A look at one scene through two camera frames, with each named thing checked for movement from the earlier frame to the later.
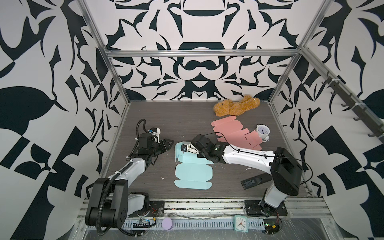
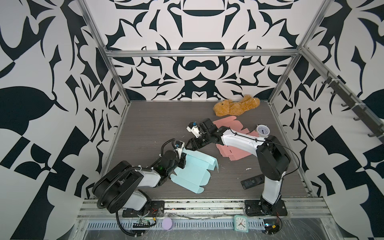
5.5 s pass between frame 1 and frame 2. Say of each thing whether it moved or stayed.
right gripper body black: moved
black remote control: stayed
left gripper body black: moved
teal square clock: stayed
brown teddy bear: stayed
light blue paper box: stayed
